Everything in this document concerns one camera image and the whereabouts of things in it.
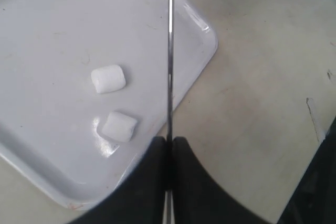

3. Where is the white marshmallow removed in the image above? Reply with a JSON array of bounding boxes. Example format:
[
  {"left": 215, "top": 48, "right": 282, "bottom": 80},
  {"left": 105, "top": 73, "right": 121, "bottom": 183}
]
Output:
[
  {"left": 91, "top": 65, "right": 126, "bottom": 94},
  {"left": 102, "top": 112, "right": 138, "bottom": 143}
]

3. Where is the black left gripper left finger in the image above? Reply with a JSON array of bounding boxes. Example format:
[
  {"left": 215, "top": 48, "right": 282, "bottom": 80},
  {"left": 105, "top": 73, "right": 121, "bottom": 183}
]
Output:
[{"left": 71, "top": 136, "right": 167, "bottom": 224}]

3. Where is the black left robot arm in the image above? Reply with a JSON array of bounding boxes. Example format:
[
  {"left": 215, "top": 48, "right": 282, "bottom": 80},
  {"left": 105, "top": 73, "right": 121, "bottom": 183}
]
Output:
[{"left": 75, "top": 125, "right": 335, "bottom": 223}]

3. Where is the white rectangular plastic tray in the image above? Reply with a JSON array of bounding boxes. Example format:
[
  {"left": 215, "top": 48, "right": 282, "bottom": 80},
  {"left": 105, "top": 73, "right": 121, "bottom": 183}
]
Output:
[{"left": 0, "top": 0, "right": 219, "bottom": 206}]

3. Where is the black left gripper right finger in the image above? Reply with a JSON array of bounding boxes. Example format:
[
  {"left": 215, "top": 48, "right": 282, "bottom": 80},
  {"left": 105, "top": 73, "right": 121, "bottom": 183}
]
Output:
[{"left": 171, "top": 136, "right": 267, "bottom": 223}]

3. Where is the thin metal skewer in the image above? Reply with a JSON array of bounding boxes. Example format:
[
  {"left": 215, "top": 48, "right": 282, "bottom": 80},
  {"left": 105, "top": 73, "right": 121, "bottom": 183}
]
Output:
[{"left": 166, "top": 0, "right": 174, "bottom": 223}]

